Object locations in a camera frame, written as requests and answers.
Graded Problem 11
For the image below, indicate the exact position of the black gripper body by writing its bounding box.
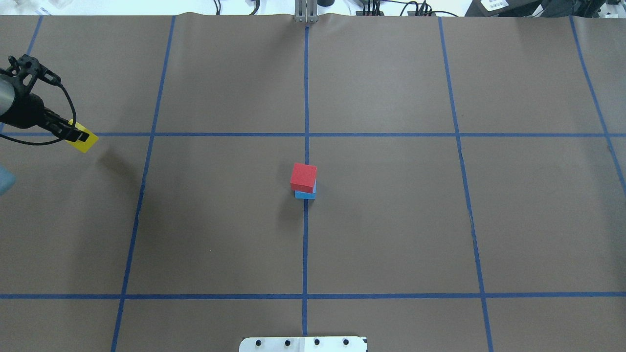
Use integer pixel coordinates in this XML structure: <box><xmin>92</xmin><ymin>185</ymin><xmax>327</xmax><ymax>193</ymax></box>
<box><xmin>2</xmin><ymin>90</ymin><xmax>46</xmax><ymax>129</ymax></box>

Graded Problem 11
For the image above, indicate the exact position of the yellow cube block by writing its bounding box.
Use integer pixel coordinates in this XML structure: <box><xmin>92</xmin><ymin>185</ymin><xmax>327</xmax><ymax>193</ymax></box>
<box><xmin>65</xmin><ymin>119</ymin><xmax>100</xmax><ymax>154</ymax></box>

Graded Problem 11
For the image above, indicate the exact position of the blue cube block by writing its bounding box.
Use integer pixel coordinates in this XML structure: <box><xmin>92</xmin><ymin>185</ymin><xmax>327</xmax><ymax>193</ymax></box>
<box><xmin>294</xmin><ymin>182</ymin><xmax>317</xmax><ymax>199</ymax></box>

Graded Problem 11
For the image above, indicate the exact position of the red cube block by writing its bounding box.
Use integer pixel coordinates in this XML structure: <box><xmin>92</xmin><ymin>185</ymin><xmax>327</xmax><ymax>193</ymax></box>
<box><xmin>290</xmin><ymin>163</ymin><xmax>317</xmax><ymax>193</ymax></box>

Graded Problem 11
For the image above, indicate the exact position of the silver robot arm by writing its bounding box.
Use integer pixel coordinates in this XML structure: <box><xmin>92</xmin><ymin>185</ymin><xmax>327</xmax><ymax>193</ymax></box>
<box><xmin>1</xmin><ymin>71</ymin><xmax>97</xmax><ymax>147</ymax></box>

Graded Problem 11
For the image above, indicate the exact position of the black cardboard box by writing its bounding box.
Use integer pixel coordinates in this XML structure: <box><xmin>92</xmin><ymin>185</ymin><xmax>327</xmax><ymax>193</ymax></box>
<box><xmin>464</xmin><ymin>0</ymin><xmax>586</xmax><ymax>18</ymax></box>

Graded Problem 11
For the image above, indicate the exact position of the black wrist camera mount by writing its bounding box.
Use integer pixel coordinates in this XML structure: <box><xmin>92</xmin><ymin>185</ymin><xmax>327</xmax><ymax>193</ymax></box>
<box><xmin>0</xmin><ymin>54</ymin><xmax>62</xmax><ymax>100</ymax></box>

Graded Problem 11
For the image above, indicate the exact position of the aluminium frame post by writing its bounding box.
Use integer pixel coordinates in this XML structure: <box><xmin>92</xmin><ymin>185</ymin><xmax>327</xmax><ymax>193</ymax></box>
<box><xmin>293</xmin><ymin>0</ymin><xmax>319</xmax><ymax>24</ymax></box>

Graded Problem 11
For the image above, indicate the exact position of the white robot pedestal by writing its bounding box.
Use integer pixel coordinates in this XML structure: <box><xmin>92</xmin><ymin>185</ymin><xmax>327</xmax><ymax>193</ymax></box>
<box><xmin>239</xmin><ymin>336</ymin><xmax>368</xmax><ymax>352</ymax></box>

